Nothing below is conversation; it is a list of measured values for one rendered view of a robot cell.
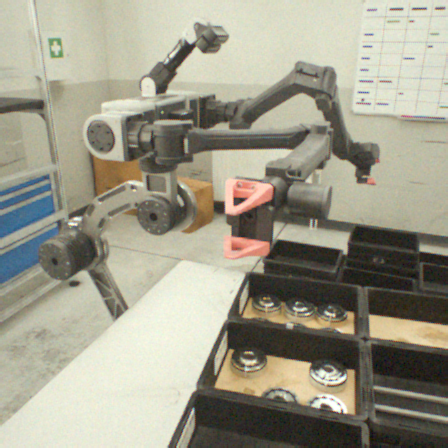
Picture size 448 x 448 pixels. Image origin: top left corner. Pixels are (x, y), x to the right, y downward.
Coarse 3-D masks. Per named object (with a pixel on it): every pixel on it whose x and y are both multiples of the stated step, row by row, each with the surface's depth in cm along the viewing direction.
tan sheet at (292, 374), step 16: (224, 368) 125; (272, 368) 125; (288, 368) 125; (304, 368) 125; (224, 384) 119; (240, 384) 119; (256, 384) 119; (272, 384) 119; (288, 384) 119; (304, 384) 119; (352, 384) 119; (304, 400) 114; (352, 400) 114
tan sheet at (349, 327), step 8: (248, 304) 156; (248, 312) 151; (352, 312) 151; (272, 320) 147; (280, 320) 147; (288, 320) 147; (312, 320) 147; (352, 320) 147; (344, 328) 143; (352, 328) 143
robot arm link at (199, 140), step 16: (160, 128) 108; (176, 128) 108; (192, 128) 111; (288, 128) 116; (304, 128) 114; (192, 144) 111; (208, 144) 111; (224, 144) 112; (240, 144) 113; (256, 144) 113; (272, 144) 114; (288, 144) 114; (160, 160) 111; (176, 160) 111; (192, 160) 113
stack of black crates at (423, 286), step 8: (424, 264) 235; (432, 264) 234; (424, 272) 237; (432, 272) 235; (440, 272) 233; (424, 280) 238; (432, 280) 236; (440, 280) 235; (416, 288) 232; (424, 288) 211; (432, 288) 232; (440, 288) 231
